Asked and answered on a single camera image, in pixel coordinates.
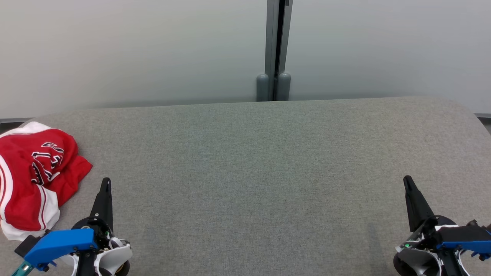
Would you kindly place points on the red white basketball jersey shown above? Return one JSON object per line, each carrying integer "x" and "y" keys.
{"x": 27, "y": 180}

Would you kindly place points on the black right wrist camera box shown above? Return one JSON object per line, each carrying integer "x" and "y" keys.
{"x": 464, "y": 233}

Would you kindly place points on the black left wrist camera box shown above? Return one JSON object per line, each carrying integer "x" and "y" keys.
{"x": 27, "y": 245}

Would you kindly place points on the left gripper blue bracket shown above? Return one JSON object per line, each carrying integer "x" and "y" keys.
{"x": 65, "y": 243}

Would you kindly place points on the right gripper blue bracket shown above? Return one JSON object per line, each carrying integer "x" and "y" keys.
{"x": 466, "y": 246}

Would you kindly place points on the grey partition joint post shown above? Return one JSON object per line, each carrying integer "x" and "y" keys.
{"x": 273, "y": 46}

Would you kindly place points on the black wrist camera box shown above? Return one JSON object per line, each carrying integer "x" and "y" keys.
{"x": 27, "y": 245}
{"x": 464, "y": 233}

